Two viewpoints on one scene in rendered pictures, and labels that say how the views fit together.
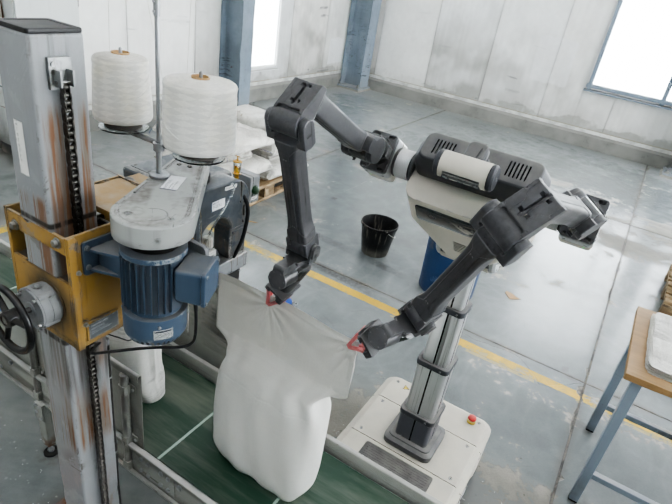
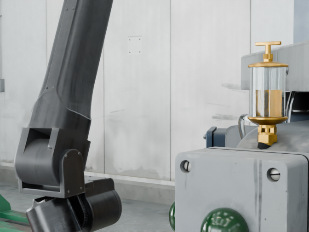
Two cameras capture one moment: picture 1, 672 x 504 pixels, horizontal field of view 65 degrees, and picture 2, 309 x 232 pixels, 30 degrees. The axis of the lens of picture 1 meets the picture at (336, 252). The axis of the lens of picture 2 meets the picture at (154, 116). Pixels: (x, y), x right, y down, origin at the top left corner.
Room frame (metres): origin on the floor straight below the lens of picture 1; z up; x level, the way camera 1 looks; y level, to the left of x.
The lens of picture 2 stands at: (1.93, 0.31, 1.37)
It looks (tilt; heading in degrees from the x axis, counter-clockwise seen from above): 3 degrees down; 188
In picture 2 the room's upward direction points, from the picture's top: straight up
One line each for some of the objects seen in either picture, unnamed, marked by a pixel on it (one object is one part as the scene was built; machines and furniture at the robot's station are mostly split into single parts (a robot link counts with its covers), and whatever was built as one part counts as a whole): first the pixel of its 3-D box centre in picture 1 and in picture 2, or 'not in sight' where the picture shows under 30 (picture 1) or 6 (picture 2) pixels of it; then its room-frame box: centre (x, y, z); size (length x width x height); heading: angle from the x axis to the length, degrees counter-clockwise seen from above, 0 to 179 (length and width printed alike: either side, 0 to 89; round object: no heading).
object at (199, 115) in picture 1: (199, 114); not in sight; (1.17, 0.35, 1.61); 0.17 x 0.17 x 0.17
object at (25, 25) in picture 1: (38, 25); not in sight; (1.09, 0.66, 1.76); 0.12 x 0.11 x 0.01; 153
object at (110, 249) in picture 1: (117, 257); not in sight; (1.05, 0.50, 1.27); 0.12 x 0.09 x 0.09; 153
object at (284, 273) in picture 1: (292, 263); (72, 189); (1.22, 0.11, 1.24); 0.11 x 0.09 x 0.12; 152
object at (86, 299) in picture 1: (99, 257); not in sight; (1.18, 0.61, 1.18); 0.34 x 0.25 x 0.31; 153
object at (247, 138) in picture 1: (234, 138); not in sight; (4.24, 0.99, 0.56); 0.66 x 0.42 x 0.15; 153
